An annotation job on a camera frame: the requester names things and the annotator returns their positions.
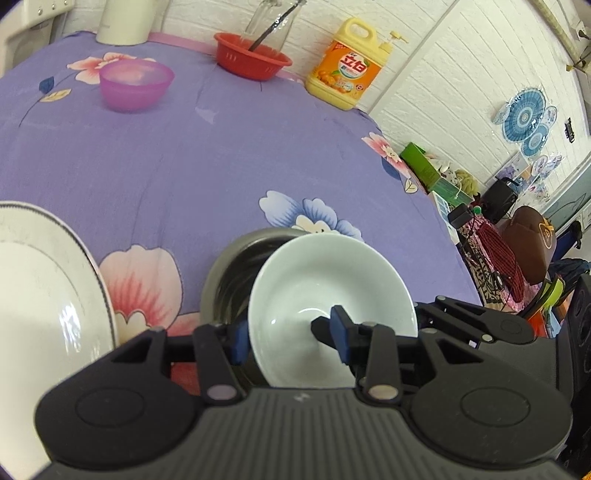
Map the white thermos jug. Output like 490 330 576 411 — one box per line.
96 0 171 46

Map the red patterned white ceramic bowl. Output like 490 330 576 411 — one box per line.
248 232 419 388

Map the stainless steel bowl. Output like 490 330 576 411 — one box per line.
200 227 305 388

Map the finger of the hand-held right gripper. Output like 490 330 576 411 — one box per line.
311 316 333 348
416 295 539 345

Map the yellow detergent bottle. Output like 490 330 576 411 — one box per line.
305 17 411 112

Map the glass jar with utensil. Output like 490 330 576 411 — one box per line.
249 0 306 51

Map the patterned side table cloth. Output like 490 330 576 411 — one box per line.
457 222 546 315

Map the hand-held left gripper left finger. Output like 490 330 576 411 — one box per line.
99 318 252 407

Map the green plastic basket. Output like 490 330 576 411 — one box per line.
399 142 476 204

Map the wall poster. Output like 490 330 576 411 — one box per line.
494 152 550 204

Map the black portable speaker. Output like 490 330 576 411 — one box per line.
482 178 519 224

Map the pink plastic bowl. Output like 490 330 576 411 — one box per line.
100 61 175 113

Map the red plastic basket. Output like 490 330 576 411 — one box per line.
213 32 293 82

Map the black power adapter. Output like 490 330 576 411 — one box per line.
449 205 476 230

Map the clear glass jar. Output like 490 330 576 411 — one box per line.
245 0 301 51

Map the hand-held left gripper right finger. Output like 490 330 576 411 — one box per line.
330 305 497 407

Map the small blue paper fan decoration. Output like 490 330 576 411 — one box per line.
521 122 550 158

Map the purple floral tablecloth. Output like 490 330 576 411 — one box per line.
0 30 485 370

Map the brown bag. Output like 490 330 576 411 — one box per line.
501 205 557 284

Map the white plate with dark rim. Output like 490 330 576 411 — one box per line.
0 201 117 480

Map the white power strip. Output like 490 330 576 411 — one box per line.
431 191 462 228

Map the yellow loofah sponge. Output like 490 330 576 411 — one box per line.
455 168 481 197

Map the large blue paper fan decoration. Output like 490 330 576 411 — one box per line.
501 88 548 141

